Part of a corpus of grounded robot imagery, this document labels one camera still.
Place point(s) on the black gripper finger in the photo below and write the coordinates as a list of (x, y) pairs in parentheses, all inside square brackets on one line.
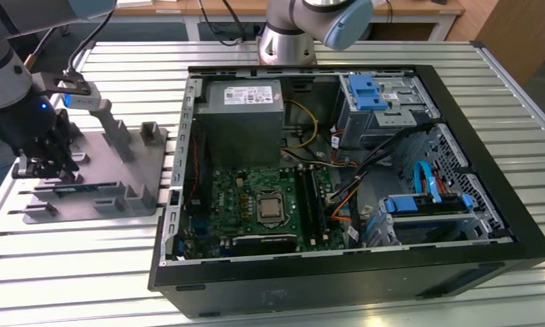
[(63, 146), (32, 167)]

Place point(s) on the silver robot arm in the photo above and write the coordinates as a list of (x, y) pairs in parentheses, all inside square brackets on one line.
[(0, 68)]

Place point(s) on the black RAM slot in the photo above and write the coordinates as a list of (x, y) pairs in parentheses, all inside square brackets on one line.
[(306, 204)]

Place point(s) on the grey parts rack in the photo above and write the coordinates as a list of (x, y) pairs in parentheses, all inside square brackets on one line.
[(118, 177)]

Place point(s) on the blue expansion slot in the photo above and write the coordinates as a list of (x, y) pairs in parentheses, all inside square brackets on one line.
[(202, 226)]

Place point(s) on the green motherboard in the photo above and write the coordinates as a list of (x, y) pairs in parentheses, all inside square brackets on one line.
[(230, 190)]

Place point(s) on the grey power supply unit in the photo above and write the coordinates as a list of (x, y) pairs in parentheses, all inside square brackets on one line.
[(240, 136)]

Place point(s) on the white box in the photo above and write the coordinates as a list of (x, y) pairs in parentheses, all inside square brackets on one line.
[(136, 2)]

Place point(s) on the wooden desk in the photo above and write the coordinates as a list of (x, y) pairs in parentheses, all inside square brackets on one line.
[(163, 9)]

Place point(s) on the black CPU socket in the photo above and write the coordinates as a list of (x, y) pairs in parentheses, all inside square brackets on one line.
[(268, 192)]

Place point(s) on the silver CPU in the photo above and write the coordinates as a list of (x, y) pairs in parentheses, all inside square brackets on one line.
[(271, 208)]

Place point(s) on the black graphics card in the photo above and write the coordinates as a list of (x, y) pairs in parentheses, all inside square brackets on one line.
[(263, 245)]

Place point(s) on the white board connector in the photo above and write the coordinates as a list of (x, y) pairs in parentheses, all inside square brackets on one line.
[(331, 198)]

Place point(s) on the blue plastic drive carrier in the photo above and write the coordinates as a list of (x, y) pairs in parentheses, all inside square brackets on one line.
[(363, 92)]

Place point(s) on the black PC case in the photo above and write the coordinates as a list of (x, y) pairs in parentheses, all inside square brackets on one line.
[(346, 269)]

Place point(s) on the grey metal drive cage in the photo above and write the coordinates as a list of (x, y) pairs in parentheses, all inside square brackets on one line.
[(391, 119)]

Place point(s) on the hard disk in blue carrier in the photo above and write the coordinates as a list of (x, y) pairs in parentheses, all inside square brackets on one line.
[(404, 206)]

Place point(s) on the grey metal disk bay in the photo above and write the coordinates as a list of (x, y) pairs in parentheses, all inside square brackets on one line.
[(436, 219)]

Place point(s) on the wooden cabinet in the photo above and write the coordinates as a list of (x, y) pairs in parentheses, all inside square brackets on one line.
[(518, 34)]

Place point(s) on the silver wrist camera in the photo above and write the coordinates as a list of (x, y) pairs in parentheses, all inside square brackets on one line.
[(84, 101)]

